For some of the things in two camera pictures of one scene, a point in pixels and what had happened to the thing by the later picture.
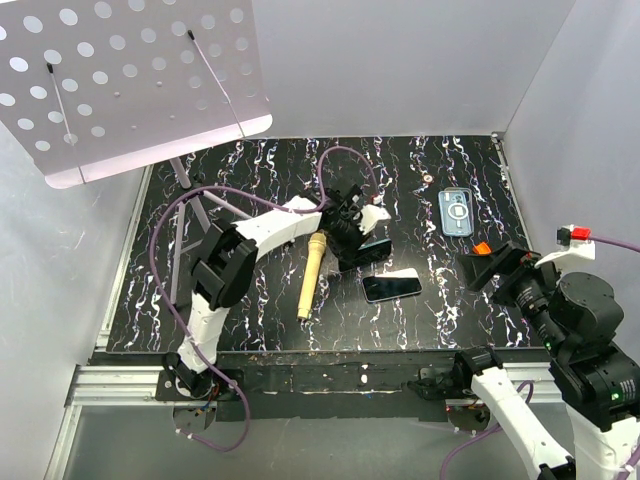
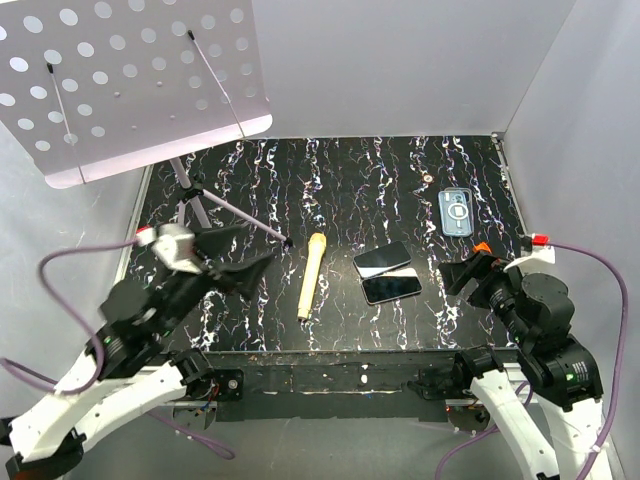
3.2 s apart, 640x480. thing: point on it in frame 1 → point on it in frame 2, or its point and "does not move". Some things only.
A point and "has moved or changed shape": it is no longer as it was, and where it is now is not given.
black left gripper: x=346 y=252 → x=244 y=274
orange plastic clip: x=482 y=248 does not move
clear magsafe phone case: x=457 y=211 does not move
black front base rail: x=329 y=387 does not move
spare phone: x=375 y=251 has moved or changed shape
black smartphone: x=392 y=285 does not move
